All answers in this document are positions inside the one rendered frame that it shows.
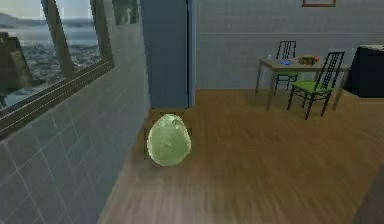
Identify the black chair green seat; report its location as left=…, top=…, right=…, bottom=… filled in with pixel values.
left=286, top=51, right=346, bottom=121
left=273, top=40, right=300, bottom=97

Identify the pale green egg-shaped object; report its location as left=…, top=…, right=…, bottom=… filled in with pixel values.
left=146, top=113, right=193, bottom=168

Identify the brown dining table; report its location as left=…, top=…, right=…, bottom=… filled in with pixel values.
left=254, top=55, right=351, bottom=112

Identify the brown framed window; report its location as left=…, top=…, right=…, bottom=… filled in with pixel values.
left=0, top=0, right=116, bottom=138

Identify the black cabinet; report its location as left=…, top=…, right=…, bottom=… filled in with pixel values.
left=344, top=44, right=384, bottom=99

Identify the dark framed wall picture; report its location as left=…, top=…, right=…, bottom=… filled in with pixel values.
left=111, top=0, right=141, bottom=26

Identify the brown framed wall picture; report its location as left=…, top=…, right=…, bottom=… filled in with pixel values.
left=301, top=0, right=337, bottom=8

